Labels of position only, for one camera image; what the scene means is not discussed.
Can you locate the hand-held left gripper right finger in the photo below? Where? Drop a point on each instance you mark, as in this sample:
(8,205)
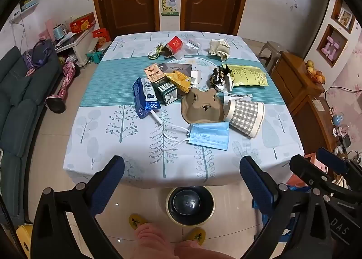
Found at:
(256,184)

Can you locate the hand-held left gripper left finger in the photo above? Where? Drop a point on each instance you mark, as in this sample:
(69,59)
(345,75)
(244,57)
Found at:
(109,184)

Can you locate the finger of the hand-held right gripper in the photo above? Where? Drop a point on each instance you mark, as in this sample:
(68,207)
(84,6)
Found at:
(301,166)
(331,158)

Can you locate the grey checked paper cup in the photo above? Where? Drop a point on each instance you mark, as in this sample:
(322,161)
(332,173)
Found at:
(243,114)

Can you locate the brown bear-shaped paper tray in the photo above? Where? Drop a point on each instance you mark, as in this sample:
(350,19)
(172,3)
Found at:
(195,111)

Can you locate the silver cardboard box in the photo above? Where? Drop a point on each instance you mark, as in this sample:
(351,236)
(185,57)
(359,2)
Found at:
(175,68)

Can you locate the clear plastic blister pack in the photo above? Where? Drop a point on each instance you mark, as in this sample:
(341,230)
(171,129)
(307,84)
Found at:
(190,42)

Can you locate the black charger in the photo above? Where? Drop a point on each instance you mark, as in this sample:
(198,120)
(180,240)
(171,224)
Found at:
(345,140)

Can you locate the yellow slipper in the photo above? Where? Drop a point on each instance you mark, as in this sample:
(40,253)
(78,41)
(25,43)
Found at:
(135,219)
(196,236)

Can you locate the tree print tablecloth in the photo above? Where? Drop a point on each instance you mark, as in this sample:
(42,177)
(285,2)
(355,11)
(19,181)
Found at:
(99,134)

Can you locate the blue face mask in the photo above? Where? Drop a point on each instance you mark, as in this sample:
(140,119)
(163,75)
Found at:
(209,136)

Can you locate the person's left leg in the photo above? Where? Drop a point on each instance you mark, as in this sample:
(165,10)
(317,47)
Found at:
(152,239)

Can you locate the person's leg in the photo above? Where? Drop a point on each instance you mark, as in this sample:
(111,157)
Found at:
(203,252)
(152,239)

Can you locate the brown wooden cabinet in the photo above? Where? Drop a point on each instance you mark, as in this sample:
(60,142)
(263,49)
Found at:
(294,86)

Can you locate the person's right leg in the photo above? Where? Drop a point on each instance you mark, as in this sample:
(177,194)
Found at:
(203,252)

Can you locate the bowl of fruit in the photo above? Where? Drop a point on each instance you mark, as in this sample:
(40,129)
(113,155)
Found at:
(315,73)

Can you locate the white label strip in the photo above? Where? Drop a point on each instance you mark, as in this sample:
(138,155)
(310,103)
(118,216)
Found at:
(237,95)

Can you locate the blue milk carton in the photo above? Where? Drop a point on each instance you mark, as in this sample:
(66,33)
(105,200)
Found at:
(141,97)

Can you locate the yellow plastic item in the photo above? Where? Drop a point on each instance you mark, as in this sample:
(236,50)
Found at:
(24,242)

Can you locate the yellow-green plastic packet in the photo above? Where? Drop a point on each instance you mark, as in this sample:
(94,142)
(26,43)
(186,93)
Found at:
(249,75)

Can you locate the pink patterned hoverboard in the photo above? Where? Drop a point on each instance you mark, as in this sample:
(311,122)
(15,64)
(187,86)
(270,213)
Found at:
(63,86)

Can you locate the green cardboard box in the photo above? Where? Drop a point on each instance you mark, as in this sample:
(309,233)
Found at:
(165,92)

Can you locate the crumpled black gold wrapper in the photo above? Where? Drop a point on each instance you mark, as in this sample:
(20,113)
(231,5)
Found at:
(219,78)

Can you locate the beige plastic stool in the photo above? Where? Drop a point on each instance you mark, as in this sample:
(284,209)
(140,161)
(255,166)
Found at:
(270,49)

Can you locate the peach paper packet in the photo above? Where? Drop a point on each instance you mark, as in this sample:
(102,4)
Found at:
(152,70)

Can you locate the yellow snack wrapper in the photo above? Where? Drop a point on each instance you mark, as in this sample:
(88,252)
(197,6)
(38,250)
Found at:
(178,79)

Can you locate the green plastic toy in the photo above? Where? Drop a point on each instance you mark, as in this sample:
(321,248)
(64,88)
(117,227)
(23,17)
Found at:
(94,56)

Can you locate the dark teal sofa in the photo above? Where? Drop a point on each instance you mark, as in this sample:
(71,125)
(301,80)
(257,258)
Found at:
(17,92)

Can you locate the white low cabinet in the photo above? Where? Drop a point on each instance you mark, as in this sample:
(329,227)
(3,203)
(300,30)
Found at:
(79,49)

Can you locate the crumpled beige paper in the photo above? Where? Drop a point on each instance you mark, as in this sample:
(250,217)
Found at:
(219,48)

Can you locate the purple bag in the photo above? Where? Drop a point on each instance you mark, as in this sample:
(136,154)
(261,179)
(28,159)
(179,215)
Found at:
(39,55)

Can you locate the red gift bag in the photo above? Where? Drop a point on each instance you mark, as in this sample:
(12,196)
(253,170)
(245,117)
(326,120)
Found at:
(101,37)

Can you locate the small red box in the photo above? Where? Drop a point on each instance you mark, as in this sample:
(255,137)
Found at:
(174,44)

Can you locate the light blue thread spool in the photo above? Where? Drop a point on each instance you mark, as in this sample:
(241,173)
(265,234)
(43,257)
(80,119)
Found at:
(60,32)

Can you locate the red orange gift box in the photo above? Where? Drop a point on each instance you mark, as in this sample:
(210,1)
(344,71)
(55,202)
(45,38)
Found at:
(82,22)

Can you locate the pink box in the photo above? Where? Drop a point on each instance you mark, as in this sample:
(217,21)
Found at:
(51,29)

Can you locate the wall niche with pink item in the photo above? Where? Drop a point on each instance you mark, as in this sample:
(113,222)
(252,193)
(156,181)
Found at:
(331,45)

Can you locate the wall niche with picture frame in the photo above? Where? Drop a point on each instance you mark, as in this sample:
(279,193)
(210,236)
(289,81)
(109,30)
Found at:
(345,17)

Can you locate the white wall shelf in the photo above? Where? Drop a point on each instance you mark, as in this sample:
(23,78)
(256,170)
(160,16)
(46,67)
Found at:
(27,5)

